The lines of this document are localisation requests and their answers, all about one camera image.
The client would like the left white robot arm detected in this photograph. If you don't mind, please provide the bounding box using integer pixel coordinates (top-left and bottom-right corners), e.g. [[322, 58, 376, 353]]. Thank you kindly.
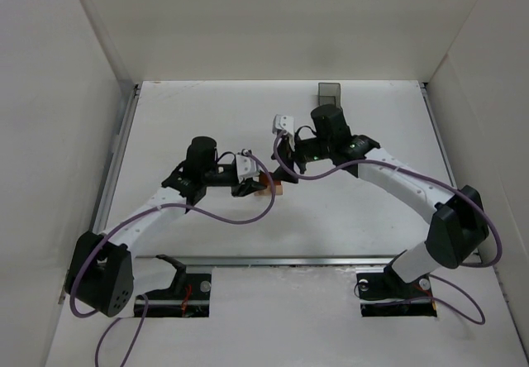
[[64, 136, 268, 318]]

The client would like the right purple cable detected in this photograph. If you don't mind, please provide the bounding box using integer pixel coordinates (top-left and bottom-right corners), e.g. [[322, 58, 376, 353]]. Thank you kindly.
[[272, 130, 503, 325]]

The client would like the tan wood block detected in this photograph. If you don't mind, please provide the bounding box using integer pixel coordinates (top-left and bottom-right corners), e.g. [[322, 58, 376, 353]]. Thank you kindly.
[[275, 182, 283, 195]]

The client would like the orange triangular wood block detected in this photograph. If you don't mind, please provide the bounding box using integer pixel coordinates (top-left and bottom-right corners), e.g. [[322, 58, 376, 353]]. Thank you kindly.
[[259, 172, 275, 188]]

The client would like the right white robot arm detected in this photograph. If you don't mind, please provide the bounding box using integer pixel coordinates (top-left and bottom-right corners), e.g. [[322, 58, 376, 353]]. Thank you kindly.
[[272, 104, 491, 284]]

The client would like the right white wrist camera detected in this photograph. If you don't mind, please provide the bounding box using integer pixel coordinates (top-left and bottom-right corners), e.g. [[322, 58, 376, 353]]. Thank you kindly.
[[272, 114, 295, 150]]

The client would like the smoky transparent plastic bin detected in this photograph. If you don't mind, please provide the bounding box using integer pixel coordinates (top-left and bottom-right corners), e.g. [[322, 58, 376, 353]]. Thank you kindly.
[[317, 82, 343, 115]]

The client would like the long light wood block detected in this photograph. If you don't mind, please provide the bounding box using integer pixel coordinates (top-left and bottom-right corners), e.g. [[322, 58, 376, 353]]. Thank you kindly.
[[254, 188, 284, 197]]

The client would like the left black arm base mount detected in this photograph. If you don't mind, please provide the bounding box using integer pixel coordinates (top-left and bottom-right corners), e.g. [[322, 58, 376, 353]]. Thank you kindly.
[[132, 255, 212, 318]]

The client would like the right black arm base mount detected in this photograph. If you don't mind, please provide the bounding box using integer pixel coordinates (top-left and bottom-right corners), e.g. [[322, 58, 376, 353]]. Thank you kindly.
[[354, 260, 437, 317]]

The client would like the aluminium front rail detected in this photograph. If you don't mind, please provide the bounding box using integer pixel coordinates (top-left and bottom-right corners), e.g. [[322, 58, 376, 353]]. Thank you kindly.
[[177, 255, 393, 267]]

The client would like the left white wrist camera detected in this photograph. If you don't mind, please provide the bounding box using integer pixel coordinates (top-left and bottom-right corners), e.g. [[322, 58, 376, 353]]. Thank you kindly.
[[235, 149, 260, 183]]

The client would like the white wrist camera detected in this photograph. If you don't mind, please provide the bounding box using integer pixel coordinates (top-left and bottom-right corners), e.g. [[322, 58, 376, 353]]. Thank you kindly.
[[272, 114, 295, 150], [235, 149, 260, 183]]

